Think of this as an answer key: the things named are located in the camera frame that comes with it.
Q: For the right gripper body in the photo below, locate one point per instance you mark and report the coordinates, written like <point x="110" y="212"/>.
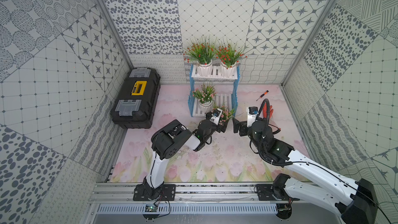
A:
<point x="256" y="143"/>

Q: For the pink flower pot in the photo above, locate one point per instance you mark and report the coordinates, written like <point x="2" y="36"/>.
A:
<point x="205" y="97"/>
<point x="225" y="115"/>

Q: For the red flower pot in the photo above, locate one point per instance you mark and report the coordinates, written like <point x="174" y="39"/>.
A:
<point x="230" y="56"/>
<point x="201" y="51"/>

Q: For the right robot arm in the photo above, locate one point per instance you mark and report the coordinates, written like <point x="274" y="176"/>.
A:
<point x="354" y="201"/>

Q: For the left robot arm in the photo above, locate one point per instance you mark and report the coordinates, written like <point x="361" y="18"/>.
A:
<point x="168" y="141"/>

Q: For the blue white wooden rack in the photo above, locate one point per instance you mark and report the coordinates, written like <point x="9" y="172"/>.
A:
<point x="221" y="99"/>

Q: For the orange black screwdriver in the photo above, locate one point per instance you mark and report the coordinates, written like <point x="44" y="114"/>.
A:
<point x="263" y="94"/>

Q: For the black plastic toolbox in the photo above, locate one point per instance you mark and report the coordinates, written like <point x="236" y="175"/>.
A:
<point x="135" y="104"/>

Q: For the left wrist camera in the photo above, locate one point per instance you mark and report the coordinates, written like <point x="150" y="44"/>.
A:
<point x="215" y="116"/>

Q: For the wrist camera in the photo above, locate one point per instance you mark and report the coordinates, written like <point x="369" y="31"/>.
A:
<point x="252" y="114"/>
<point x="215" y="116"/>

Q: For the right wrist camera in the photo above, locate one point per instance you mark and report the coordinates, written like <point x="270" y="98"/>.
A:
<point x="252" y="114"/>

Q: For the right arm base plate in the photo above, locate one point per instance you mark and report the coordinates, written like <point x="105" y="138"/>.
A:
<point x="269" y="192"/>

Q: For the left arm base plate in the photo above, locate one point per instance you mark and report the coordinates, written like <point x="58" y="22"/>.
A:
<point x="144" y="192"/>

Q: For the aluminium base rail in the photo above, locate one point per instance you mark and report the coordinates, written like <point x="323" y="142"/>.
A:
<point x="185" y="193"/>

